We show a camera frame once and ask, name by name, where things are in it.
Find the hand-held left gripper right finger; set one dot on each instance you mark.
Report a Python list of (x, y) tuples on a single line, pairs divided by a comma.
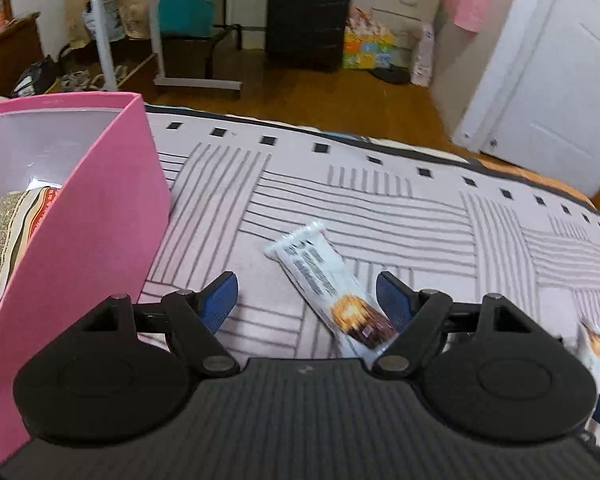
[(395, 300)]

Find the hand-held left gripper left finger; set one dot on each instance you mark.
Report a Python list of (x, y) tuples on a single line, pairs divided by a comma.
[(220, 297)]

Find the white snack bar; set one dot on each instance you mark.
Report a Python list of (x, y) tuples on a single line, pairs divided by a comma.
[(310, 265), (597, 355)]

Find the pink cardboard box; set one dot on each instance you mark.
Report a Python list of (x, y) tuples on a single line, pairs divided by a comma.
[(80, 260)]

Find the striped bed sheet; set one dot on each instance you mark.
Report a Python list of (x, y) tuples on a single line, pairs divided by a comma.
[(380, 210)]

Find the beige snack packet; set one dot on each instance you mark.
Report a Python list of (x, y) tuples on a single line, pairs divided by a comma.
[(25, 215)]

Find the dark slippers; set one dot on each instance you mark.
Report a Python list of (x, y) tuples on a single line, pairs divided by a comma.
[(390, 76)]

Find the white plastic packet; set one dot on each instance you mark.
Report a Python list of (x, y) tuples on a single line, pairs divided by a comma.
[(422, 57)]

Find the beige sandal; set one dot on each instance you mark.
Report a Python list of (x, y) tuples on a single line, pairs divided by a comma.
[(115, 72), (77, 80)]

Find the colourful cardboard box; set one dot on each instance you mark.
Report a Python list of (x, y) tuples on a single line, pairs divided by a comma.
[(367, 52)]

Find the white door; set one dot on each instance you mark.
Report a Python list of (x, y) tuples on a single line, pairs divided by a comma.
[(555, 85)]

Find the black bag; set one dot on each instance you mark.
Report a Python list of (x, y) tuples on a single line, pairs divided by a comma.
[(35, 77)]

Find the rolling desk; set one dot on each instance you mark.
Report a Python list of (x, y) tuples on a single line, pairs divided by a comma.
[(102, 35)]

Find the teal shopping bag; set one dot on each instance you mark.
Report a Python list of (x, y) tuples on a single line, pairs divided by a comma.
[(185, 10)]

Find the black suitcase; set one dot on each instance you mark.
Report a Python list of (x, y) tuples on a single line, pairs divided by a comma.
[(307, 15)]

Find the white blue shopping bag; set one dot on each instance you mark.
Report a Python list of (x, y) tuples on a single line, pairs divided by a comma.
[(107, 22)]

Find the brown paper bag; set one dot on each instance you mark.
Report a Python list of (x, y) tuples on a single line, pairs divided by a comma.
[(135, 10), (77, 17)]

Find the wooden cabinet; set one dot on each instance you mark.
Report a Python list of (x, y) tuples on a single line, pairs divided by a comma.
[(10, 55)]

